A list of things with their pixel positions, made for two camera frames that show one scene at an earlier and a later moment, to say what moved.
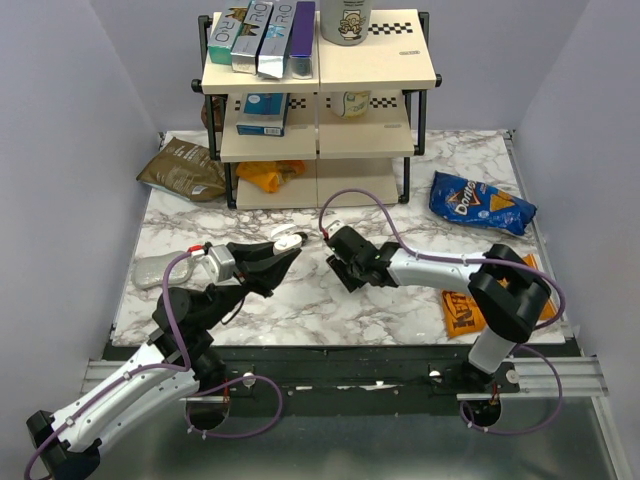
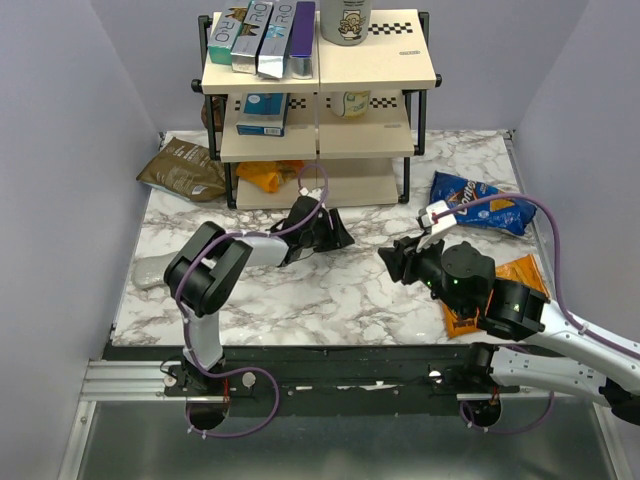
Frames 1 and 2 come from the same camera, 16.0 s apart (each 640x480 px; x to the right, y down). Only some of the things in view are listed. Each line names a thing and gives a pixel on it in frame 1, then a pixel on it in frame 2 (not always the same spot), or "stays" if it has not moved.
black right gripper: [337, 266] → [394, 259]
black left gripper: [262, 270] → [336, 237]
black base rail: [356, 381] stays
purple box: [300, 55] stays
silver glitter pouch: [148, 271] stays
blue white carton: [264, 114] stays
